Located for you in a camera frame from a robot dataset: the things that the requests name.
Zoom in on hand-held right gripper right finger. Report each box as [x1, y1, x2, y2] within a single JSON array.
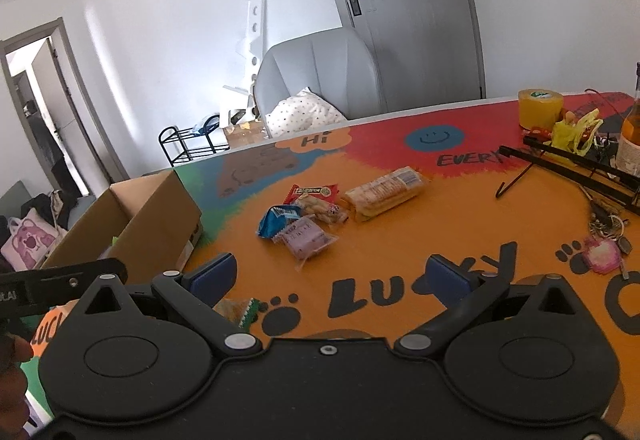
[[394, 254, 586, 361]]

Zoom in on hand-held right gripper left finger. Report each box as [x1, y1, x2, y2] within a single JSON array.
[[75, 252, 264, 361]]

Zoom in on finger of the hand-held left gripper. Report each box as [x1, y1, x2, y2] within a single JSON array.
[[26, 258, 129, 310]]

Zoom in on green edged bread packet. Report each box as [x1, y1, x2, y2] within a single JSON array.
[[215, 298, 261, 329]]

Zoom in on blue snack packet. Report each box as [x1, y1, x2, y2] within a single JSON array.
[[257, 205, 304, 240]]

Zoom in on small purple snack packet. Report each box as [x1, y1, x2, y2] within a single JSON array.
[[274, 215, 340, 274]]

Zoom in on tan cracker packet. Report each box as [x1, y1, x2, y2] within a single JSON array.
[[344, 167, 430, 223]]

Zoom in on red snack packet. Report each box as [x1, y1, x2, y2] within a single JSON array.
[[285, 184, 349, 225]]

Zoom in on person's left hand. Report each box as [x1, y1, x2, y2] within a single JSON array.
[[0, 335, 34, 421]]

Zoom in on pink printed tote bag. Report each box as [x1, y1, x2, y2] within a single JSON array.
[[0, 215, 59, 271]]

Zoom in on beige tote bag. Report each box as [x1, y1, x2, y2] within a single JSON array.
[[47, 190, 77, 227]]

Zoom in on grey sofa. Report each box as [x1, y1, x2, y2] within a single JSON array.
[[0, 180, 32, 221]]

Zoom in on black shoe rack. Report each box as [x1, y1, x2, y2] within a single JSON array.
[[159, 117, 231, 167]]

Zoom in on brown printed cardboard box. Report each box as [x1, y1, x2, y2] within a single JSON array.
[[222, 120, 269, 149]]

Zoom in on bunch of keys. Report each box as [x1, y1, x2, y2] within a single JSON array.
[[580, 185, 635, 282]]

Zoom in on white foam piece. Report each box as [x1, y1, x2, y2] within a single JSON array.
[[220, 82, 256, 121]]

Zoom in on dotted white pillow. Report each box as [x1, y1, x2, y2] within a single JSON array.
[[265, 89, 349, 139]]

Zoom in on yellow-green plastic bag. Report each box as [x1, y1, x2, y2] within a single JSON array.
[[550, 109, 605, 156]]

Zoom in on yellow tape roll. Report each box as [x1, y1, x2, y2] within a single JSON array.
[[517, 89, 566, 131]]

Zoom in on amber glass bottle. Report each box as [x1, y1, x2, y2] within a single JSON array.
[[615, 61, 640, 176]]

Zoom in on grey chair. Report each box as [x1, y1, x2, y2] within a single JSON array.
[[255, 27, 386, 139]]

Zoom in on grey door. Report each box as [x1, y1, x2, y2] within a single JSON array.
[[320, 0, 487, 114]]

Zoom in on pink keychain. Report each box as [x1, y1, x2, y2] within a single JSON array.
[[582, 237, 624, 275]]

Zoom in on black wire rack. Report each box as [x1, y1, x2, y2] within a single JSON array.
[[495, 132, 640, 217]]

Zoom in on grey doorway frame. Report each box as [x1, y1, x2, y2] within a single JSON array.
[[0, 17, 129, 202]]

